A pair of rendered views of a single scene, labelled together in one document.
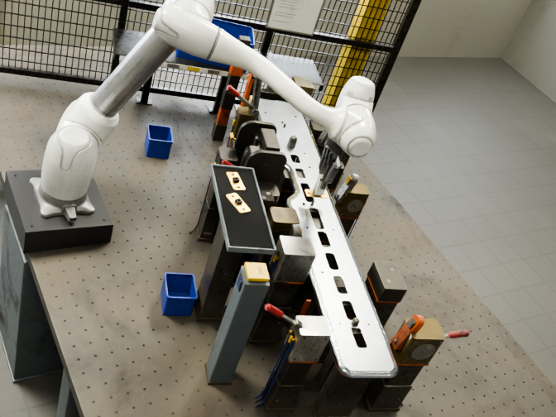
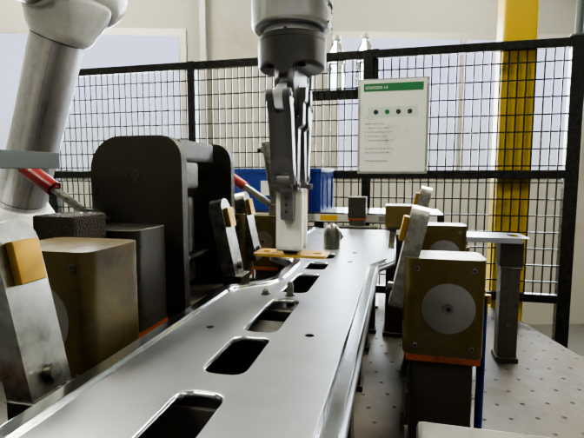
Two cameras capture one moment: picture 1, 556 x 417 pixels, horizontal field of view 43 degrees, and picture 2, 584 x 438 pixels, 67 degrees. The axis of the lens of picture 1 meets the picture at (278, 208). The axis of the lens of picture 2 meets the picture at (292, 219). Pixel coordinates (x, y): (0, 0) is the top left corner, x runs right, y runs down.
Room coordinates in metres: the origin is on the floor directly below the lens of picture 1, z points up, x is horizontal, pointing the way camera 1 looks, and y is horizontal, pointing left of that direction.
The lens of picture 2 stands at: (1.58, -0.42, 1.14)
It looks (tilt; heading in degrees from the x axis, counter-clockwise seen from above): 6 degrees down; 38
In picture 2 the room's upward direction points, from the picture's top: straight up
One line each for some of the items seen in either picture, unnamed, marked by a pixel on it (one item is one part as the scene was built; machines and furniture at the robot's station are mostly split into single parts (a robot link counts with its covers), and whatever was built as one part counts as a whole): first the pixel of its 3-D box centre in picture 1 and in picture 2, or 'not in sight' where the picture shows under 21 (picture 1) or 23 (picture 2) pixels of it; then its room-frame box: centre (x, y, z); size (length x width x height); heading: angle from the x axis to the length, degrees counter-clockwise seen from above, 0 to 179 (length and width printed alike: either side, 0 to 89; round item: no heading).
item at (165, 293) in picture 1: (178, 294); not in sight; (1.60, 0.21, 0.75); 0.11 x 0.10 x 0.09; 25
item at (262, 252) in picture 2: (317, 193); (291, 249); (1.97, -0.11, 1.05); 0.08 x 0.04 x 0.01; 115
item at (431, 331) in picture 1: (405, 366); not in sight; (1.52, -0.53, 0.88); 0.14 x 0.09 x 0.36; 115
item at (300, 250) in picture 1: (274, 292); not in sight; (1.60, -0.08, 0.90); 0.13 x 0.08 x 0.41; 115
